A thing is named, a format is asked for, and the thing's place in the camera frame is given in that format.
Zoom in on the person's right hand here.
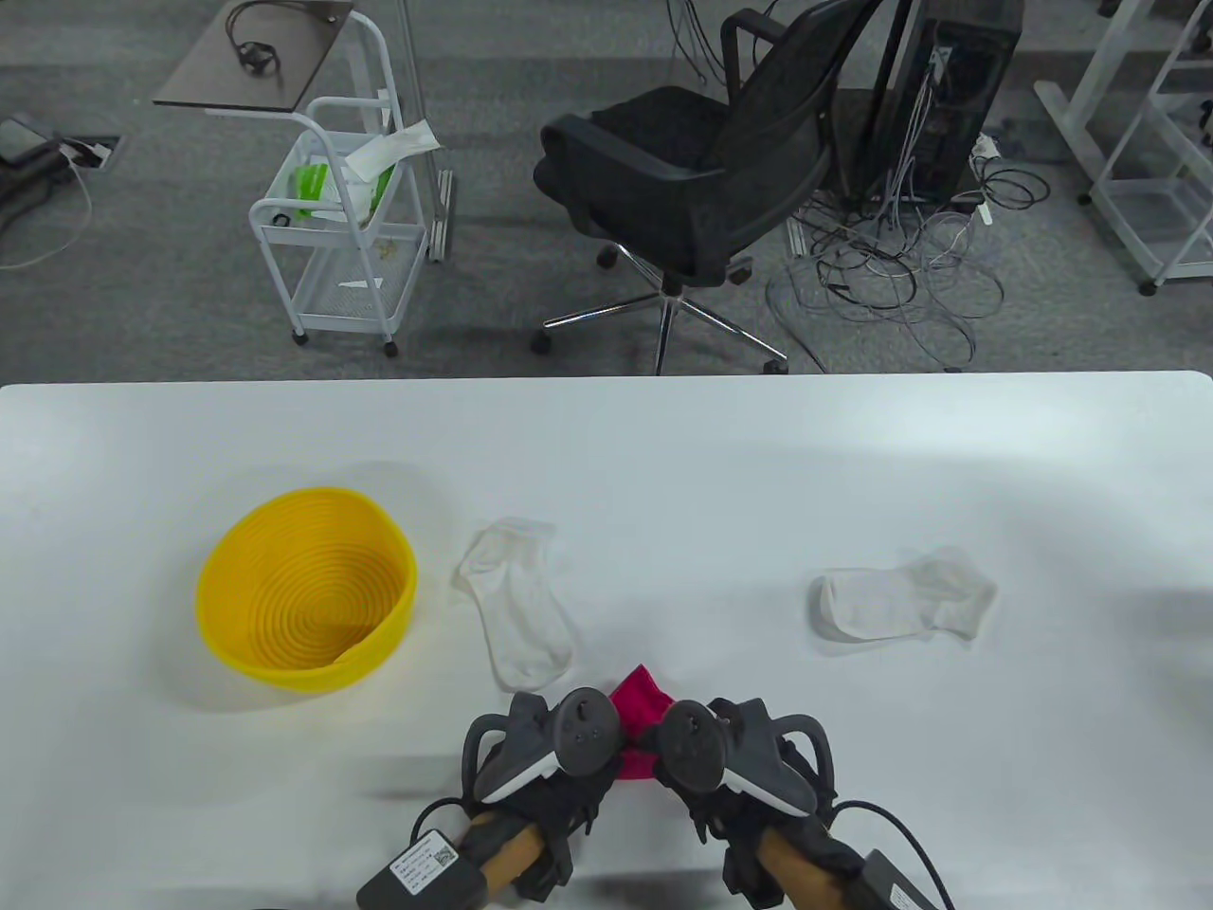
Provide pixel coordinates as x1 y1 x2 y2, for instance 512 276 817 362
678 777 837 854

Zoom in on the person's left hand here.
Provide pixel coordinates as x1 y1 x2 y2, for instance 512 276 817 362
469 758 624 845

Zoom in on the white sock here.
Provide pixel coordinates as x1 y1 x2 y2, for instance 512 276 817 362
808 547 998 646
458 519 576 691

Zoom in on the person's right forearm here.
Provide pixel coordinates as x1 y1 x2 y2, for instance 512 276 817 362
753 825 868 910

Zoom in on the person's left forearm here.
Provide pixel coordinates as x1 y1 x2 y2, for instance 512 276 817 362
464 810 551 901

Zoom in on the black right glove sensor module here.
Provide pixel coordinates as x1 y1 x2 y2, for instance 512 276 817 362
725 834 783 906

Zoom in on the black glove sensor module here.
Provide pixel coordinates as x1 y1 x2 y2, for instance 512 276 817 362
725 834 783 906
516 834 574 901

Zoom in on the black left glove sensor module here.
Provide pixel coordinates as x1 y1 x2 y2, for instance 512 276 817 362
516 834 574 901

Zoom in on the grey white left hand controller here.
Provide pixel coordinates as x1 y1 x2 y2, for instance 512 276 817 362
464 689 626 797

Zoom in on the grey white hand controller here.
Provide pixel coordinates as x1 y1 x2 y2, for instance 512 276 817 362
464 689 626 797
654 699 835 818

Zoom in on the grey white right hand controller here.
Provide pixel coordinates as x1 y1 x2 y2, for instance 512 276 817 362
654 699 835 818

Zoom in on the black labelled left wrist box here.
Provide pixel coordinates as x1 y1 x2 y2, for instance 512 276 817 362
357 829 489 910

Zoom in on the black right wrist box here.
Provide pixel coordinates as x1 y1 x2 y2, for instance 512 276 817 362
848 848 949 910

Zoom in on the yellow woven basket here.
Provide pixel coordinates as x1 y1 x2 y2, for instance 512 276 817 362
195 487 419 695

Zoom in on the white wheeled cart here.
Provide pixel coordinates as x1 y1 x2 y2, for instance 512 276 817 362
249 9 429 358

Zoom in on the black office chair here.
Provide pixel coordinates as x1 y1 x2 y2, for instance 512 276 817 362
531 0 887 375

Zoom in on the green packet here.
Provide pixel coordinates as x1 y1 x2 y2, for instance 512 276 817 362
289 163 333 221

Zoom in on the white paper sheet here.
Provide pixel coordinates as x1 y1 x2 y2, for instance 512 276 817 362
343 121 442 181

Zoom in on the white power strip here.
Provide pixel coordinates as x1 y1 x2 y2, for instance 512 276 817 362
969 133 1004 228

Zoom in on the white metal rack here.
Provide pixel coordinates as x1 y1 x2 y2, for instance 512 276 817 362
1080 0 1213 297

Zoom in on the black computer tower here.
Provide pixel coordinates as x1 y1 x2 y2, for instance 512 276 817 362
867 0 1026 205

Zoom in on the dark brown side table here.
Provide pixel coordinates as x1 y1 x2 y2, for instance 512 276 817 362
154 0 356 115

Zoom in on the floor socket box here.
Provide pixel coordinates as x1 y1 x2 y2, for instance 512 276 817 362
59 135 124 172

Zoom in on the black floor equipment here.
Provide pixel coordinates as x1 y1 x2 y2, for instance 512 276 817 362
0 114 77 233

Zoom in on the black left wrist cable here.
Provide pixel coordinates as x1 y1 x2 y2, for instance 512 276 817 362
407 796 475 845

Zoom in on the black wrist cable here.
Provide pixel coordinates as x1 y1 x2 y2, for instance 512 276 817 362
407 796 475 845
829 801 953 910

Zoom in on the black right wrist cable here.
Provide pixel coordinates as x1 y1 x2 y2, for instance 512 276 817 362
829 801 953 910

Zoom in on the tangle of floor cables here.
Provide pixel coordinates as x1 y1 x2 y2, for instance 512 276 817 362
766 142 1051 373

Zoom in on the white floor cable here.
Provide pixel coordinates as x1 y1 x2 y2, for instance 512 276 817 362
0 156 93 271

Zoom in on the white desk leg frame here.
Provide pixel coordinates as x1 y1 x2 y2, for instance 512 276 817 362
1033 0 1176 181

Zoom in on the black coiled cable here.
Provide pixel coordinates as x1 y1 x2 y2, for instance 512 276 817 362
226 0 285 79

